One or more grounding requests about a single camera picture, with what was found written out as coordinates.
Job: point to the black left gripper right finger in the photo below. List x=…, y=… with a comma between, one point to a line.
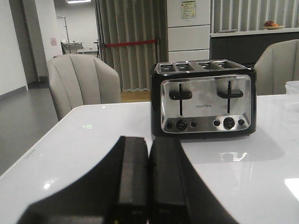
x=177, y=194

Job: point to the grey pleated curtain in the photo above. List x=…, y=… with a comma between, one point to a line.
x=133, y=38

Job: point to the beige armchair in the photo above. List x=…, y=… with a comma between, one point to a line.
x=77, y=80
x=278, y=64

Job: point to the metal cart in background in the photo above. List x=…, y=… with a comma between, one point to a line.
x=68, y=47

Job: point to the beige armchair left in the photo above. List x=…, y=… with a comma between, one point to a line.
x=77, y=80

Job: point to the clear plastic food container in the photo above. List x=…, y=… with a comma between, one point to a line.
x=292, y=87

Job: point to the paper notice on refrigerator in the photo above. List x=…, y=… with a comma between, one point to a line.
x=188, y=9

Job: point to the fruit bowl on counter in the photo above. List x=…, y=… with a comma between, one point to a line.
x=270, y=25

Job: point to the white refrigerator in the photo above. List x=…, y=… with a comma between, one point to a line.
x=188, y=39

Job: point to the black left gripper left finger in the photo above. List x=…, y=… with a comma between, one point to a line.
x=112, y=192

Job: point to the beige armchair right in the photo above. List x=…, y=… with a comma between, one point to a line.
x=278, y=64

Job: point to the dark kitchen counter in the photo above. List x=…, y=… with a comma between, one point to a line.
x=246, y=47

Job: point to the black and chrome four-slot toaster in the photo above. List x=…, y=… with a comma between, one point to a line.
x=203, y=99

